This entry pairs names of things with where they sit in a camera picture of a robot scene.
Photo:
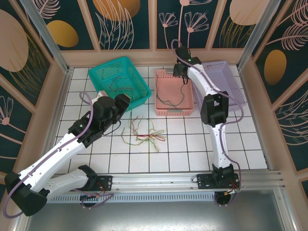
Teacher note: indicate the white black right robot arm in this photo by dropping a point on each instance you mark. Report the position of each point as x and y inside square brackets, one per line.
[220, 149]

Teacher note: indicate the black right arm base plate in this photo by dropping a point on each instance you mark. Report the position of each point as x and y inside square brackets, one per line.
[204, 180]

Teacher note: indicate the teal perforated plastic basket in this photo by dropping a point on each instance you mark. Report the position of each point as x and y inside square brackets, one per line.
[134, 79]

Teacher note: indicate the aluminium mounting rail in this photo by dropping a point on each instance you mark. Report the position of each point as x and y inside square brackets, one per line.
[154, 180]

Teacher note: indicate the pink perforated plastic basket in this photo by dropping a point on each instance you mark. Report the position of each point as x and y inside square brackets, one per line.
[168, 91]

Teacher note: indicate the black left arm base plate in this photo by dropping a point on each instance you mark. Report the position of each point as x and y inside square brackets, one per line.
[106, 183]

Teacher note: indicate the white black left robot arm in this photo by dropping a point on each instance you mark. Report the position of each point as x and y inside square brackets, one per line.
[55, 156]

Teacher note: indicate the lilac perforated plastic basket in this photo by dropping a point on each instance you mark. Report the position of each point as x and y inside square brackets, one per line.
[234, 81]

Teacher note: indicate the aluminium side rail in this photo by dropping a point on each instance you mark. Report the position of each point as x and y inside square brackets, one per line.
[249, 96]
[62, 96]

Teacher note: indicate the aluminium corner post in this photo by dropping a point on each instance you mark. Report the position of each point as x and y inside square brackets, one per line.
[257, 33]
[48, 41]

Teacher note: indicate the small circuit board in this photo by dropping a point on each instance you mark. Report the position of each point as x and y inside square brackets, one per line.
[232, 191]
[96, 196]

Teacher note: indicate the grey metal sheet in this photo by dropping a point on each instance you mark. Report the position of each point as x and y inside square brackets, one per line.
[154, 216]

